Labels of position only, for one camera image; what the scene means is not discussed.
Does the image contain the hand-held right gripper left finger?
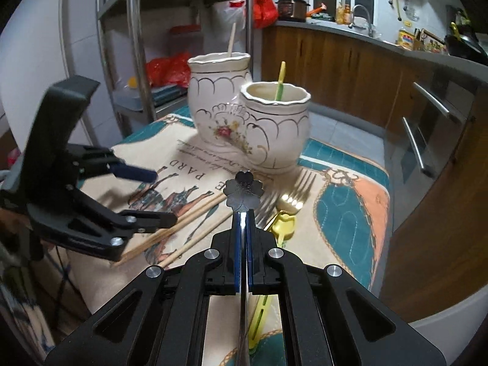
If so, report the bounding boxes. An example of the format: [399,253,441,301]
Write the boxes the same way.
[44,211,245,366]

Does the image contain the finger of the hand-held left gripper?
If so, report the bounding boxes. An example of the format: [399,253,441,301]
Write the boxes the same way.
[63,143,158,189]
[32,187,178,263]

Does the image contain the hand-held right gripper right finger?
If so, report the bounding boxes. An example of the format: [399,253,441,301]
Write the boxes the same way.
[243,211,446,366]

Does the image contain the yellow tulip-handled spoon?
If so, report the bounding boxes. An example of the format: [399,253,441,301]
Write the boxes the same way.
[248,214,297,353]

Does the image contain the black flower-handled utensil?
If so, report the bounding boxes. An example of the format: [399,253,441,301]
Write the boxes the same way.
[224,170,265,366]

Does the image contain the white ceramic double utensil holder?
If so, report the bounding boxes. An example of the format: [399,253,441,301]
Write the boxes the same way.
[188,52,311,175]

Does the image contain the printed tablecloth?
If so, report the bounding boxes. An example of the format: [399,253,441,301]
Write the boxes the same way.
[69,112,391,366]

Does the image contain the crumpled red plastic bag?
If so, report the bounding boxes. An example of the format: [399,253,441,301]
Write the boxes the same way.
[146,52,191,88]

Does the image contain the red lidded container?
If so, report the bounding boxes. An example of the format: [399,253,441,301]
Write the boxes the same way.
[170,25,201,59]

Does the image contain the white plastic bag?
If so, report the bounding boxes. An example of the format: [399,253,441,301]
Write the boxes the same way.
[213,0,246,58]

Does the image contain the wooden kitchen counter cabinets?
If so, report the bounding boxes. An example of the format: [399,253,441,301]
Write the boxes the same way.
[261,19,488,321]

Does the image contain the built-in oven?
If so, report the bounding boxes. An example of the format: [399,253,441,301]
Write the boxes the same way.
[384,65,476,199]

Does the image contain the dark electric cooker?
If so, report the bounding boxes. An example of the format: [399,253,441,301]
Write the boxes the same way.
[276,0,310,22]

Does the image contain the orange bottles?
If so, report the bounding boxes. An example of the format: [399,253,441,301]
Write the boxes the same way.
[335,2,352,24]

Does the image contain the chrome faucet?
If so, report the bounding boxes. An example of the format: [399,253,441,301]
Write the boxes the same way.
[349,5,374,38]

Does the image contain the yellow tin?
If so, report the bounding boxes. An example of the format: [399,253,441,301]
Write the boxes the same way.
[398,27,417,49]

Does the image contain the black pan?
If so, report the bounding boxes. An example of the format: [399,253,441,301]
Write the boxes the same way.
[443,8,488,65]

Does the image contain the black cable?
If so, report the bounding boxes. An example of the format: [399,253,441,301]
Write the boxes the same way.
[48,244,90,315]

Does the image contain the yellow-green handled utensil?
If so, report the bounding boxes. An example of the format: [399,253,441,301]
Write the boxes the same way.
[275,61,286,102]

